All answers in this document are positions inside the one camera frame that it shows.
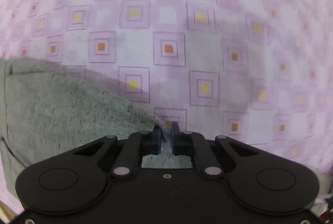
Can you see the grey knit pants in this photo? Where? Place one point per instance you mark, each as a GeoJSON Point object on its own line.
{"type": "Point", "coordinates": [46, 111]}

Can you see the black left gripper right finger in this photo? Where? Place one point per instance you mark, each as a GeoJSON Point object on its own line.
{"type": "Point", "coordinates": [181, 143]}

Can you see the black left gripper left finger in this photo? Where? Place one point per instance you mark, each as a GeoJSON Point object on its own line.
{"type": "Point", "coordinates": [151, 141]}

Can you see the pink patterned bed sheet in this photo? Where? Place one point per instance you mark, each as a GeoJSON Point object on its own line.
{"type": "Point", "coordinates": [259, 71]}

